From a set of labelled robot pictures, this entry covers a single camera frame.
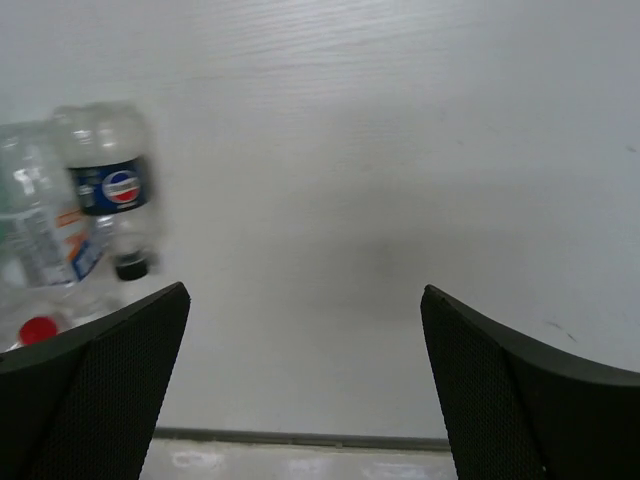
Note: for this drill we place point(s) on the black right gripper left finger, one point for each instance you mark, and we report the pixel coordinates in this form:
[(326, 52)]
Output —
[(85, 403)]

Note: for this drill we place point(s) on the clear red cap bottle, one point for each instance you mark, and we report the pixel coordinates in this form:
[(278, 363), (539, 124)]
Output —
[(52, 263)]

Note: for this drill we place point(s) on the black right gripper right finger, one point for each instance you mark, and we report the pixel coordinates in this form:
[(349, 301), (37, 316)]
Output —
[(517, 408)]

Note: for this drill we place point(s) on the clear Pepsi label bottle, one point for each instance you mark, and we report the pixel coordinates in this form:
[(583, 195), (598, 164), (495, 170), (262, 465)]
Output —
[(104, 146)]

